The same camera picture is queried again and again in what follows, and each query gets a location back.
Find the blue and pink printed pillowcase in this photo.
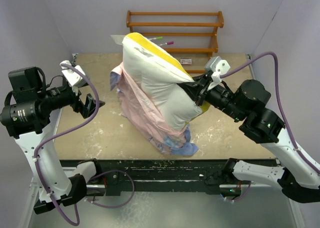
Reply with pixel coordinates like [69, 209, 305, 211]
[110, 63, 199, 156]

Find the white and yellow pillow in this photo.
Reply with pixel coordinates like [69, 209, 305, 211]
[122, 32, 209, 131]

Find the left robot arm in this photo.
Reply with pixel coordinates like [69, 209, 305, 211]
[0, 67, 105, 214]

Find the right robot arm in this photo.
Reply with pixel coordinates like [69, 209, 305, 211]
[179, 74, 320, 204]

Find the white eraser box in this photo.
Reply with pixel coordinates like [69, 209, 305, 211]
[180, 58, 192, 65]

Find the wooden rack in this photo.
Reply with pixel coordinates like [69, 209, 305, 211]
[126, 10, 224, 74]

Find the magenta capped marker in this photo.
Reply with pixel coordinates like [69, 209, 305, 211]
[157, 41, 174, 46]

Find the green capped marker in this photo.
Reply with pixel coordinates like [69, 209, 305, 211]
[148, 36, 163, 41]

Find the white care label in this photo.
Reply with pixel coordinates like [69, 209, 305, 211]
[111, 35, 125, 45]

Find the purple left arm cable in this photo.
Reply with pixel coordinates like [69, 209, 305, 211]
[33, 63, 101, 226]

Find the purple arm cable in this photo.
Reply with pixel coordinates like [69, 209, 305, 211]
[219, 51, 320, 176]
[33, 63, 101, 226]

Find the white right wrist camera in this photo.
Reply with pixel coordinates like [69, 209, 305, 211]
[204, 56, 231, 84]

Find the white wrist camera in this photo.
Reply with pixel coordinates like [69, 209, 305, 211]
[204, 56, 231, 84]
[60, 60, 90, 88]

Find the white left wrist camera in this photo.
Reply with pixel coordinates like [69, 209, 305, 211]
[60, 60, 90, 88]

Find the black table front rail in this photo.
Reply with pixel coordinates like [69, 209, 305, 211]
[59, 159, 281, 196]

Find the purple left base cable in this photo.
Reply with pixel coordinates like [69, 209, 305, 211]
[84, 170, 136, 209]

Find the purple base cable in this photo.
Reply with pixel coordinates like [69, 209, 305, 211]
[221, 180, 253, 203]
[84, 170, 136, 209]

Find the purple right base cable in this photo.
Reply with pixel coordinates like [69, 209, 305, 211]
[221, 180, 253, 203]

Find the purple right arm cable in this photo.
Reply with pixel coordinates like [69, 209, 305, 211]
[219, 51, 320, 176]

